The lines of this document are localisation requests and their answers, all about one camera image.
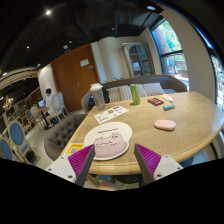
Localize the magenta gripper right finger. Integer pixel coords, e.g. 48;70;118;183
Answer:
133;143;184;186

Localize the green drink can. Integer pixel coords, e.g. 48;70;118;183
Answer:
130;84;140;105

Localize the teal small case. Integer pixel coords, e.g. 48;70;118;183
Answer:
163;104;175;111

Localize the white pink small object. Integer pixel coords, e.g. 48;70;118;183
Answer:
162;94;173;103

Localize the grey curved sofa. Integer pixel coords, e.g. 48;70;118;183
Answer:
80;74;189;113

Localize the person in white shirt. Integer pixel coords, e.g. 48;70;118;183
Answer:
45;88;57;127

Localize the grey tufted armchair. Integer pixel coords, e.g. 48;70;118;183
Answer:
44;114;86;161

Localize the blue backed white chair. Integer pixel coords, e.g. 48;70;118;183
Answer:
8;121;35;163

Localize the white printed leaflet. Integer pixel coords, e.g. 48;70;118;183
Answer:
95;106;128;124

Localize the striped sofa cushion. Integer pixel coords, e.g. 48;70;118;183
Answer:
143;83;164;96

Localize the yellow QR code sticker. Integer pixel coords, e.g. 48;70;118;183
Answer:
63;143;84;156

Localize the grey arched display cabinet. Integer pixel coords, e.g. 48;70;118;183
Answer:
122;42;155;78

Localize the pink computer mouse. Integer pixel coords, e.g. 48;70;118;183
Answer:
154;120;176;131

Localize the orange wooden door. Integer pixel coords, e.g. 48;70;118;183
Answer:
51;44;99;112

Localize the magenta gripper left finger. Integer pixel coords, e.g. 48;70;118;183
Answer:
45;144;96;187

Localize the round cat mouse pad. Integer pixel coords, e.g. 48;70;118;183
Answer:
84;122;132;161

